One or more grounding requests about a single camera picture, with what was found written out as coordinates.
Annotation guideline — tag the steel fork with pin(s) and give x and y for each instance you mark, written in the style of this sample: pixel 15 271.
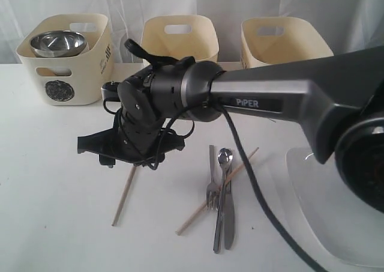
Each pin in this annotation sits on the steel fork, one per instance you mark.
pixel 212 188

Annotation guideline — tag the wooden chopstick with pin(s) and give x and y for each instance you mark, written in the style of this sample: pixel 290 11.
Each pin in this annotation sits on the wooden chopstick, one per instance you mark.
pixel 202 207
pixel 124 196

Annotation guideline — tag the steel spoon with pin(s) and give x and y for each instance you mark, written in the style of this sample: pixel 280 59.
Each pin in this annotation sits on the steel spoon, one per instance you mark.
pixel 225 157

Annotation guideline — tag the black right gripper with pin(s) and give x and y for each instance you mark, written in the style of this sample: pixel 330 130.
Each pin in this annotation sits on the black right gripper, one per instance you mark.
pixel 137 135

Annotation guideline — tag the cream bin with square mark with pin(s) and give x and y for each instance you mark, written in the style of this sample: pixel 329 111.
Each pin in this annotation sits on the cream bin with square mark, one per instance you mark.
pixel 277 40

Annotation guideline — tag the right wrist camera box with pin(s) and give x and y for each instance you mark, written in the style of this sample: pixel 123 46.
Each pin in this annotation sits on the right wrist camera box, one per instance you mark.
pixel 109 91

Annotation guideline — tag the stainless steel bowl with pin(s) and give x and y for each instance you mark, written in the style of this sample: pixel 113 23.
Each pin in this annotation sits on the stainless steel bowl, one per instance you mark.
pixel 58 44

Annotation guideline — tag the steel table knife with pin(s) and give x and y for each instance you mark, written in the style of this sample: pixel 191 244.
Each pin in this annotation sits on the steel table knife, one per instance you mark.
pixel 229 218

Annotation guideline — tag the cream bin with triangle mark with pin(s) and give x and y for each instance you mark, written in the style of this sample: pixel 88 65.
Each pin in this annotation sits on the cream bin with triangle mark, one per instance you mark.
pixel 179 36

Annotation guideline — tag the cream bin with circle mark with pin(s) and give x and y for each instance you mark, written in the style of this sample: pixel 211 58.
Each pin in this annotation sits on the cream bin with circle mark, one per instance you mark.
pixel 89 70

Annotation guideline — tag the white curtain backdrop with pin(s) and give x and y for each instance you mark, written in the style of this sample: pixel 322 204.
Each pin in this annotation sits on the white curtain backdrop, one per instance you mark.
pixel 346 25

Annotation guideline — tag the white square plate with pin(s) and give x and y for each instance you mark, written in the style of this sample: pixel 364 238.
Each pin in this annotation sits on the white square plate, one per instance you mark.
pixel 344 225

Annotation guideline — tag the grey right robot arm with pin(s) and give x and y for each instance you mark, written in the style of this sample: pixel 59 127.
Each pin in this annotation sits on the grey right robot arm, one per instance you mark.
pixel 337 101

